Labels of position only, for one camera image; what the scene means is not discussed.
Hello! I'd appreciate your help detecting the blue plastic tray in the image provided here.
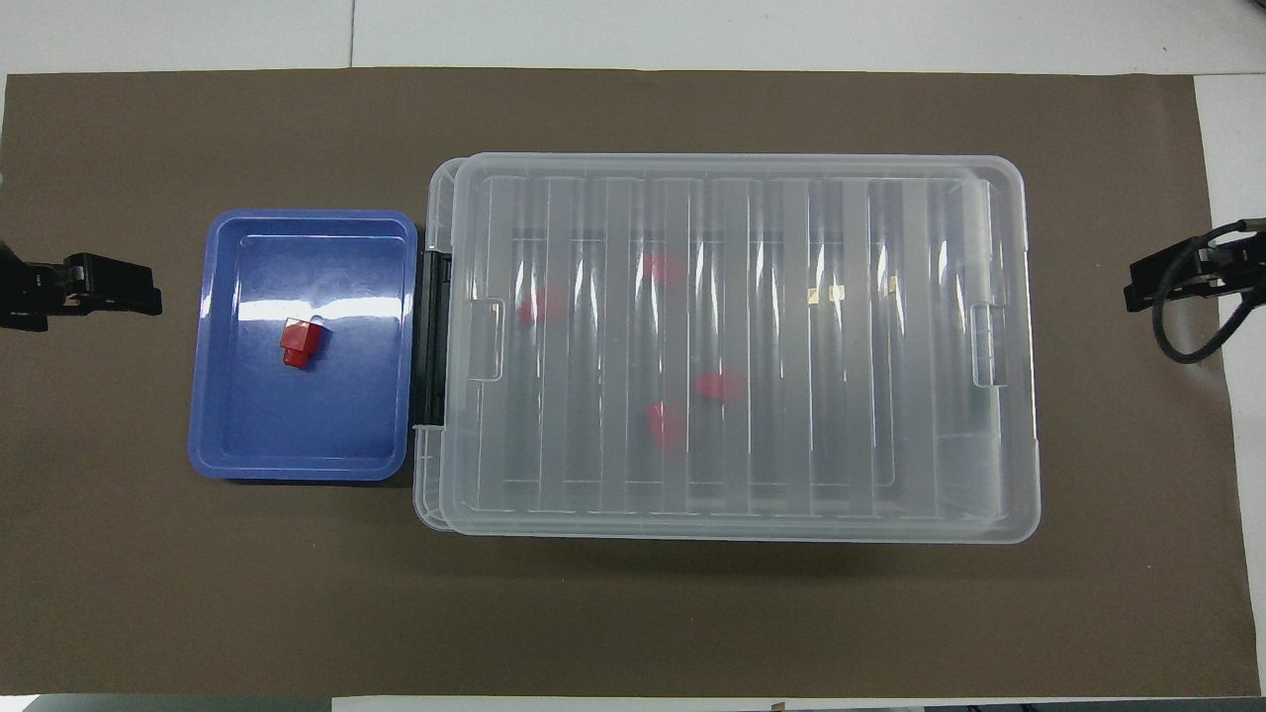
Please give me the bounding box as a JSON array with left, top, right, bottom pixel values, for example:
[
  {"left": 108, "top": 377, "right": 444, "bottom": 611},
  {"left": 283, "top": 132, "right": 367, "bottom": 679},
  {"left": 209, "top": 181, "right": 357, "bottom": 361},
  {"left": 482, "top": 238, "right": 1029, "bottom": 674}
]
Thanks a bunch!
[{"left": 188, "top": 209, "right": 420, "bottom": 483}]

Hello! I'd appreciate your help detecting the clear plastic storage box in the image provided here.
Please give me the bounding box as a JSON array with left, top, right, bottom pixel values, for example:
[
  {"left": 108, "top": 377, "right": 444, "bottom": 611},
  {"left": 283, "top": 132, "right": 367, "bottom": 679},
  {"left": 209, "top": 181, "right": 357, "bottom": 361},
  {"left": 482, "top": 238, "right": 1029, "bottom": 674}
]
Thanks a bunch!
[{"left": 412, "top": 156, "right": 1035, "bottom": 535}]

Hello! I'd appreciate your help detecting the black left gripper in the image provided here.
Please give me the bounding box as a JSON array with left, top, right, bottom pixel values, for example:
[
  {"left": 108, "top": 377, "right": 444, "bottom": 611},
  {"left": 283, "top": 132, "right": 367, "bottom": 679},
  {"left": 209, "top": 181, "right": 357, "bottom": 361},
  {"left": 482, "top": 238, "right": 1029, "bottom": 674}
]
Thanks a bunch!
[{"left": 0, "top": 247, "right": 163, "bottom": 333}]

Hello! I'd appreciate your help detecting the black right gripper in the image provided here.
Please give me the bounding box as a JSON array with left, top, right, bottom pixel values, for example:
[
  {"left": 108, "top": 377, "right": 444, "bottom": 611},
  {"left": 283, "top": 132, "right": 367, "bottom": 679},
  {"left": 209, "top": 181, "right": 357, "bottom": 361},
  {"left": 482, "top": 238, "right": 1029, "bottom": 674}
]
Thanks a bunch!
[{"left": 1124, "top": 225, "right": 1266, "bottom": 313}]

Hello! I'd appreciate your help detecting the clear ribbed box lid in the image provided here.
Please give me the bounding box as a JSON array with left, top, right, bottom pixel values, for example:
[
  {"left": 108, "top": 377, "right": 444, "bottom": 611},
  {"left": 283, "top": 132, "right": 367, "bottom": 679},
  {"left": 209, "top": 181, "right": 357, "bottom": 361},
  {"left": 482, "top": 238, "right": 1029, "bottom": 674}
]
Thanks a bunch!
[{"left": 442, "top": 151, "right": 1042, "bottom": 544}]

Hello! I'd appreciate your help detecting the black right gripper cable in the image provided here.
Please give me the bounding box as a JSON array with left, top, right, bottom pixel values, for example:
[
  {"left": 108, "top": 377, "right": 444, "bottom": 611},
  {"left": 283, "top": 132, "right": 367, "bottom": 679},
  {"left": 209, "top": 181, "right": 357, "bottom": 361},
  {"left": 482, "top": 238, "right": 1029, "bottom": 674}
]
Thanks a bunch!
[{"left": 1152, "top": 220, "right": 1266, "bottom": 365}]

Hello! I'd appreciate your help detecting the brown table mat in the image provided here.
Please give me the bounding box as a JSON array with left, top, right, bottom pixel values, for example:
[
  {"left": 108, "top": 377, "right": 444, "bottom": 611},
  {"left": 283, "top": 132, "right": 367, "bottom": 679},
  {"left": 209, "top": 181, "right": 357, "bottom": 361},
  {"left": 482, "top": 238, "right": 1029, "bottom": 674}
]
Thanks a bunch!
[{"left": 0, "top": 67, "right": 1259, "bottom": 698}]

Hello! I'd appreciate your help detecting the black box latch handle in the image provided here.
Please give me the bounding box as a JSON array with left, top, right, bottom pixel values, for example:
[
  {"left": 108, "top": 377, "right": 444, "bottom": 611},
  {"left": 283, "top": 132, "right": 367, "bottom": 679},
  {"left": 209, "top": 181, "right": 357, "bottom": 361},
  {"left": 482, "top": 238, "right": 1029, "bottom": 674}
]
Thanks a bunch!
[{"left": 412, "top": 249, "right": 453, "bottom": 428}]

